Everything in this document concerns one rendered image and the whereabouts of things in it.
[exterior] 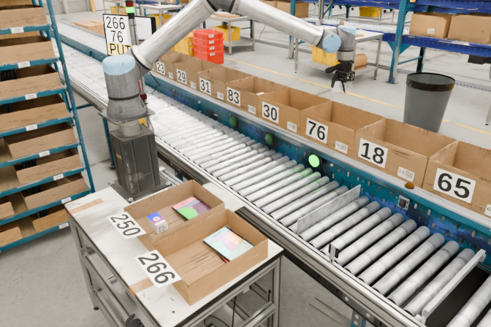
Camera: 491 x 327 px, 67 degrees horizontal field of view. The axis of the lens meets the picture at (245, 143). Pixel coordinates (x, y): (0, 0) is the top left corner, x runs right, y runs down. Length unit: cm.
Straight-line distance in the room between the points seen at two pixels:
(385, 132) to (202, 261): 129
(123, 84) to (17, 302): 160
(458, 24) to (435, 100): 199
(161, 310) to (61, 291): 140
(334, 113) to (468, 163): 83
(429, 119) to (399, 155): 281
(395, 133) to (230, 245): 116
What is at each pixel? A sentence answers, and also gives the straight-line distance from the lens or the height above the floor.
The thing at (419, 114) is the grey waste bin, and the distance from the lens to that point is 469.
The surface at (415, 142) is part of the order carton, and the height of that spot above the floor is 96.
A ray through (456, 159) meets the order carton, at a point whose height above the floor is 95.
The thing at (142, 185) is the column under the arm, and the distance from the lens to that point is 206.
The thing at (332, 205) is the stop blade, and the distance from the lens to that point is 188.
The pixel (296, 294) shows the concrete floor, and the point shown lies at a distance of 250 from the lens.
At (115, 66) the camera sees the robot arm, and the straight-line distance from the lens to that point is 184.
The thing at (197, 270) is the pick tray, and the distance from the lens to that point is 156.
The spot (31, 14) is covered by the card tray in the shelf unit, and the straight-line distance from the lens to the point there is 265.
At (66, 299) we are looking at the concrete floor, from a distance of 272.
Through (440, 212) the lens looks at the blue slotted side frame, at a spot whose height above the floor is 83.
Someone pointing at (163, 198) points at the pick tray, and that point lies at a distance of 190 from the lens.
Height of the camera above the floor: 185
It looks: 26 degrees down
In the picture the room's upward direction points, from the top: 1 degrees counter-clockwise
